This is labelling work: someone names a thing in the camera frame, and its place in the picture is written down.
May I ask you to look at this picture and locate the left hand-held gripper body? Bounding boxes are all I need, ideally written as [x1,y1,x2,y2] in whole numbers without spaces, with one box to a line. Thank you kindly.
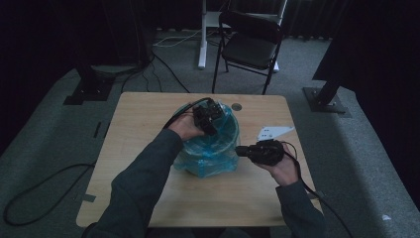
[192,98,233,129]

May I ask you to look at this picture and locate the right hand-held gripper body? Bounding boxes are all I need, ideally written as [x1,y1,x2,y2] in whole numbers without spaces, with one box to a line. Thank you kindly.
[251,125,295,167]

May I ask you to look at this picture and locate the blue plastic bag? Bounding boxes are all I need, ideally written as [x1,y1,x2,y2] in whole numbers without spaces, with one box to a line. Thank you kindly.
[171,101,241,179]

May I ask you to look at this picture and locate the green plastic bin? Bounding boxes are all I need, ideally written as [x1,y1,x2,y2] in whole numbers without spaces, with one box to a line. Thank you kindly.
[173,103,241,178]

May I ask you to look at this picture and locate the person's right hand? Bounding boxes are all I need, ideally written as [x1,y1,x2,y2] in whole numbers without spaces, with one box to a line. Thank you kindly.
[257,142,301,187]

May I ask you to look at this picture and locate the person's left hand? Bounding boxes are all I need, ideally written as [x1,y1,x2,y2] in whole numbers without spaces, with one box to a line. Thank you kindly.
[167,111,206,142]

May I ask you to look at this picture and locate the black folding chair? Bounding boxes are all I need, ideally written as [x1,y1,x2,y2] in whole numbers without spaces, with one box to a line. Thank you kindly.
[211,10,285,96]

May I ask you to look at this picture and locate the grey round stand base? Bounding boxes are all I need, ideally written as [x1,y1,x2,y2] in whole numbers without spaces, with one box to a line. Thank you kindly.
[90,63,147,78]

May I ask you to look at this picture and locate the black square stand base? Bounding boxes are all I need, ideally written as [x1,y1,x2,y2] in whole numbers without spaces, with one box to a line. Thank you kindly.
[62,63,115,106]

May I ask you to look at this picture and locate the black curtain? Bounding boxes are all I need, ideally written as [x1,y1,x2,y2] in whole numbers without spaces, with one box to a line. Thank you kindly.
[311,0,420,199]

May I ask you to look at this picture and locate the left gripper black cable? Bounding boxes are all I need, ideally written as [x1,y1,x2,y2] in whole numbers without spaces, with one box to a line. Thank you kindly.
[3,97,214,227]

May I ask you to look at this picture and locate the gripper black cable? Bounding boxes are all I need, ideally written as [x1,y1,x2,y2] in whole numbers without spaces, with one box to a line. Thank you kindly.
[3,97,214,227]
[281,141,355,238]

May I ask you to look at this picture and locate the black floor cable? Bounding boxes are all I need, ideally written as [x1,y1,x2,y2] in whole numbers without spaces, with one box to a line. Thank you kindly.
[152,53,191,93]
[120,63,154,93]

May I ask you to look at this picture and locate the black stand base with post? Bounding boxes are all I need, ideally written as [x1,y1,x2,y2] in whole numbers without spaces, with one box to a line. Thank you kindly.
[302,80,348,115]

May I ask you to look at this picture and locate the white floor cable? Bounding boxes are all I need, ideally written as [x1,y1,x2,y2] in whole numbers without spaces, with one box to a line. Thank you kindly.
[153,29,221,48]

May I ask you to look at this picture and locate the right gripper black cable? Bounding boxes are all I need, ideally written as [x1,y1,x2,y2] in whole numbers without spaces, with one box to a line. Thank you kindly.
[281,141,355,238]

